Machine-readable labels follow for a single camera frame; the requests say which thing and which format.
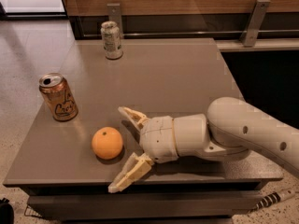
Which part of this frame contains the black object at corner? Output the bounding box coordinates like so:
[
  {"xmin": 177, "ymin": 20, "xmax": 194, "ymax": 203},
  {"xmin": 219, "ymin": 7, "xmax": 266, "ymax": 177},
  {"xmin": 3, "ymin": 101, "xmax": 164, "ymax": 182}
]
[{"xmin": 0, "ymin": 198, "xmax": 14, "ymax": 224}]

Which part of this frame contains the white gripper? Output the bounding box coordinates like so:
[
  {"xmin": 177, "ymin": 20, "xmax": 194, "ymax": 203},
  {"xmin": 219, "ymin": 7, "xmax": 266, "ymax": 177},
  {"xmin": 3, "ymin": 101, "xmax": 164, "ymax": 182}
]
[{"xmin": 108, "ymin": 106, "xmax": 178, "ymax": 193}]

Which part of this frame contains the right metal wall bracket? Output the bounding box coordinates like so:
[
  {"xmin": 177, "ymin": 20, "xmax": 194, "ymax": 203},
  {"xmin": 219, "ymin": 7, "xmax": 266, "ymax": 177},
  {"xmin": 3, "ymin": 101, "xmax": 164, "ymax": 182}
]
[{"xmin": 240, "ymin": 0, "xmax": 271, "ymax": 48}]

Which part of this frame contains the wire rack under table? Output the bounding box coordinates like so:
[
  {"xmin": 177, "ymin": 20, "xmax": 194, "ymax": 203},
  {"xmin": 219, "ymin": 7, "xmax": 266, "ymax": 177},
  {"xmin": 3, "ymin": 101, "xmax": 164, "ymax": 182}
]
[{"xmin": 24, "ymin": 205, "xmax": 42, "ymax": 218}]

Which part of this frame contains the white green 7up can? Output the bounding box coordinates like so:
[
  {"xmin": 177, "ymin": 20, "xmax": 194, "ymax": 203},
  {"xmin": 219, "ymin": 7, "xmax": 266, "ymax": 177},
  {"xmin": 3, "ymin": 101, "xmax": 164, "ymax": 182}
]
[{"xmin": 101, "ymin": 21, "xmax": 122, "ymax": 60}]

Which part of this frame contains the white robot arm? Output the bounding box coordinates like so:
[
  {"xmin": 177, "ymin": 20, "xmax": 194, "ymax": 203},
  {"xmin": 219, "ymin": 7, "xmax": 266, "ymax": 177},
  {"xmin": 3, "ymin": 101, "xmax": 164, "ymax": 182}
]
[{"xmin": 108, "ymin": 97, "xmax": 299, "ymax": 193}]

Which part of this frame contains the orange LaCroix can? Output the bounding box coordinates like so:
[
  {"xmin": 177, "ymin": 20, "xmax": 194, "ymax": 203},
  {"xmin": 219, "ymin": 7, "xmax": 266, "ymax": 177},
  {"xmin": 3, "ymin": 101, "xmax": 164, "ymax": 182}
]
[{"xmin": 39, "ymin": 73, "xmax": 78, "ymax": 121}]

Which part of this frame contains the left metal wall bracket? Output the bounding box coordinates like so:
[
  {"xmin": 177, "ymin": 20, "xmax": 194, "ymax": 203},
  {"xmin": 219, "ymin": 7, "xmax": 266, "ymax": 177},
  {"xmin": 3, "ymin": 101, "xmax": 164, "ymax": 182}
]
[{"xmin": 107, "ymin": 3, "xmax": 123, "ymax": 37}]

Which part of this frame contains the metal wall bracket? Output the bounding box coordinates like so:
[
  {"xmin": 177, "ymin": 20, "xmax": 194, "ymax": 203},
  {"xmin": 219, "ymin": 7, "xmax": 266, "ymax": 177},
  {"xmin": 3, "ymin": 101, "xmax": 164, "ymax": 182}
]
[
  {"xmin": 240, "ymin": 0, "xmax": 271, "ymax": 48},
  {"xmin": 107, "ymin": 3, "xmax": 123, "ymax": 37}
]

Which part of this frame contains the black white striped cable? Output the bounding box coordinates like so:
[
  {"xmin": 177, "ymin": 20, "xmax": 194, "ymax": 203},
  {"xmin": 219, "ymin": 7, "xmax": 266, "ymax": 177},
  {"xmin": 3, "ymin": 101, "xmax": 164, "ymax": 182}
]
[{"xmin": 249, "ymin": 188, "xmax": 297, "ymax": 213}]

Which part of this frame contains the orange fruit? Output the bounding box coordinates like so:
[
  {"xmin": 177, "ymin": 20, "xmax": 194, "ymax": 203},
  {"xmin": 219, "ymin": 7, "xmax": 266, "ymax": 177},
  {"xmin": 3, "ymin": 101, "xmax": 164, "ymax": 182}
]
[{"xmin": 92, "ymin": 127, "xmax": 123, "ymax": 160}]

